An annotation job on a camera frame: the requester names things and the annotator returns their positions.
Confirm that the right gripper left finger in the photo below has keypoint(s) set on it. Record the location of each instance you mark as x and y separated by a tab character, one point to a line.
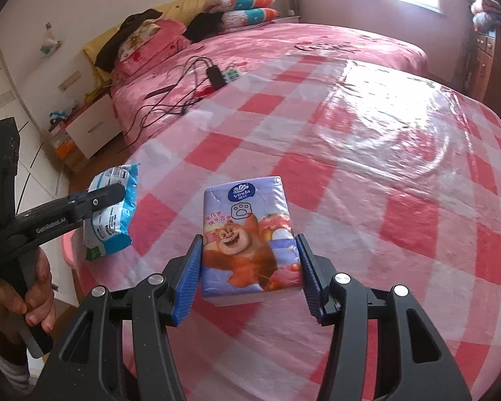
87	362

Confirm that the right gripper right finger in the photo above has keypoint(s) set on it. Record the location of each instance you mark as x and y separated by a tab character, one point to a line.
412	362

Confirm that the blue white wipes pack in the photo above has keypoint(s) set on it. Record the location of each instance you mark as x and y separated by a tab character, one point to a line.
107	231

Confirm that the purple bear tissue pack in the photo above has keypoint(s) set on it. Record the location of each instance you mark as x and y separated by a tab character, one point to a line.
249	250

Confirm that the white nightstand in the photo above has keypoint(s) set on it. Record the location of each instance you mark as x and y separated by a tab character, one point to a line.
94	127

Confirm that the pink checkered tablecloth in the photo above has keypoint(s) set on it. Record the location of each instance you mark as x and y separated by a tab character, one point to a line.
394	178

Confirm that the dark brown garment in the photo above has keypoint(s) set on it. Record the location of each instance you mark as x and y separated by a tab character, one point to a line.
107	55

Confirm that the pink bed with bedspread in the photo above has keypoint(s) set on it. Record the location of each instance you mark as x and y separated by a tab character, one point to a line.
149	101

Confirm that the floral pillow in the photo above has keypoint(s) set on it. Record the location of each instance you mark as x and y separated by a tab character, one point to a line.
143	34

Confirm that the black power adapter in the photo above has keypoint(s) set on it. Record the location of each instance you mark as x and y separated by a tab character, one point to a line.
215	77

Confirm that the white power strip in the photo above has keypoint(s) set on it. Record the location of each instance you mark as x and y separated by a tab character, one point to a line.
231	74

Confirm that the black garment by pillows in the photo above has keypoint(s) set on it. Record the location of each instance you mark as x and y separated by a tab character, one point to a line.
203	26

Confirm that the brown wooden cabinet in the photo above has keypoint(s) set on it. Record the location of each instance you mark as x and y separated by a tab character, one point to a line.
486	70

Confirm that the lower cartoon bolster pillow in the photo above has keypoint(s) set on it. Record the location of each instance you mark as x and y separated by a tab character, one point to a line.
248	17

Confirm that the cartoon bolster pillow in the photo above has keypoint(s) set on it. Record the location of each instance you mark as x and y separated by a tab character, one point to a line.
248	17
222	6

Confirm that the upper cartoon bolster pillow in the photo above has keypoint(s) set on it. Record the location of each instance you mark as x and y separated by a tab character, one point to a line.
222	6

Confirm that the folded blankets on cabinet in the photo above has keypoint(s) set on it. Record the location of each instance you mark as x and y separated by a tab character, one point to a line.
486	15

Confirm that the wall hook ornament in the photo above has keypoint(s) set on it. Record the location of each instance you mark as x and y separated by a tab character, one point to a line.
50	43

